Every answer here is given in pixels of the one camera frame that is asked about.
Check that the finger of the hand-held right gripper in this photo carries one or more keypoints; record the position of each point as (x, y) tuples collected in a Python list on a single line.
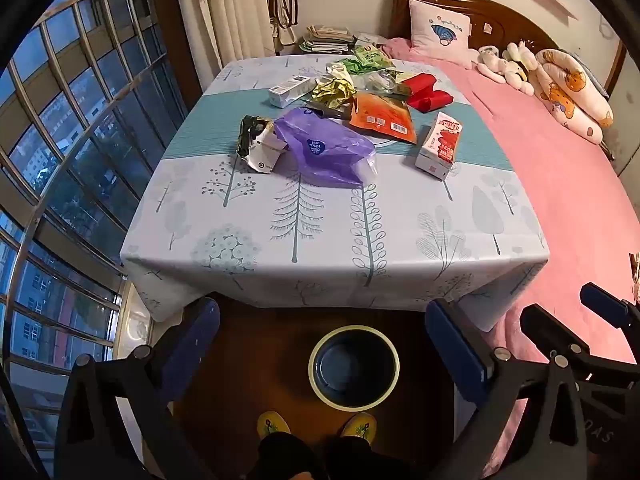
[(607, 305), (550, 332)]

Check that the gold wrapper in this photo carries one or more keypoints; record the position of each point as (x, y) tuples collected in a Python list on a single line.
[(332, 91)]

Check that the stack of books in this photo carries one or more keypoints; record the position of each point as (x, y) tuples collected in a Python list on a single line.
[(325, 39)]

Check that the black white packet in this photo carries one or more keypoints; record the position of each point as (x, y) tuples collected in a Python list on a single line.
[(260, 152)]

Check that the wooden bed headboard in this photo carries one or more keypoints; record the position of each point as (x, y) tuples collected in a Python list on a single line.
[(500, 15)]

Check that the round dark trash bin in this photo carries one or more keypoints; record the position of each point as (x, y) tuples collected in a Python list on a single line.
[(352, 370)]

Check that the light green snack packet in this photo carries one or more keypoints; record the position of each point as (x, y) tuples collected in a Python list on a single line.
[(371, 56)]

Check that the pale blue box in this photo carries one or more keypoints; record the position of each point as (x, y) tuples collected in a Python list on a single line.
[(369, 38)]

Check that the white long box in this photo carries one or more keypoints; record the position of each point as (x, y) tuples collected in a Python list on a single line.
[(290, 90)]

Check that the white tote bag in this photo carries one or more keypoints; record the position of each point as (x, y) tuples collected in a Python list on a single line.
[(284, 37)]

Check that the pale yellow printed packet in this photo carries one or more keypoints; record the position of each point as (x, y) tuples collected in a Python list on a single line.
[(402, 85)]

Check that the orange snack packet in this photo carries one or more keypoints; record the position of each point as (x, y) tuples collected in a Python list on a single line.
[(380, 116)]

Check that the purple plastic bag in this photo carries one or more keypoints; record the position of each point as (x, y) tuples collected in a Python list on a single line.
[(325, 147)]

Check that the white yellow plush toy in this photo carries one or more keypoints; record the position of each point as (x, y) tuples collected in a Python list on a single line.
[(520, 65)]

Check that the clear plastic wrap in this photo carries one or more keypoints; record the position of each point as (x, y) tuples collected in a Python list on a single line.
[(379, 81)]

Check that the white paper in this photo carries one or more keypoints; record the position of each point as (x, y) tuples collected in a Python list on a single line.
[(337, 70)]

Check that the cream curtain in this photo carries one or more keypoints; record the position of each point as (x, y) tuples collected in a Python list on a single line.
[(225, 15)]

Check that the pink embroidered pillow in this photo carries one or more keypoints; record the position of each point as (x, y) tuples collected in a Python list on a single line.
[(440, 30)]

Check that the metal window grille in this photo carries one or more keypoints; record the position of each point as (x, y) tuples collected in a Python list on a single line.
[(75, 160)]

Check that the tree print tablecloth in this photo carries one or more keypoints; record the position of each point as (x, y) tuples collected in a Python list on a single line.
[(250, 220)]

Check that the small pink trinket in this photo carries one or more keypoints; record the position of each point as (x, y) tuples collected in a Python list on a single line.
[(635, 275)]

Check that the red white carton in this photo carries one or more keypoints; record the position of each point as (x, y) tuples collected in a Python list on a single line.
[(440, 145)]

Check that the green wrapper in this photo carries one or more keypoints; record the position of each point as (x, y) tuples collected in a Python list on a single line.
[(356, 66)]

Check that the bear print bolster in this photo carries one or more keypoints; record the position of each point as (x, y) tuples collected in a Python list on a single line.
[(565, 90)]

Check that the dark wrapper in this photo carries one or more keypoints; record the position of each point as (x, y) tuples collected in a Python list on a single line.
[(325, 110)]

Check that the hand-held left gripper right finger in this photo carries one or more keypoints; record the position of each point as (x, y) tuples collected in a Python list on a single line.
[(452, 345)]

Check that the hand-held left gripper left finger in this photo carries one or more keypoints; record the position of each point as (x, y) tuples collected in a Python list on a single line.
[(192, 345)]

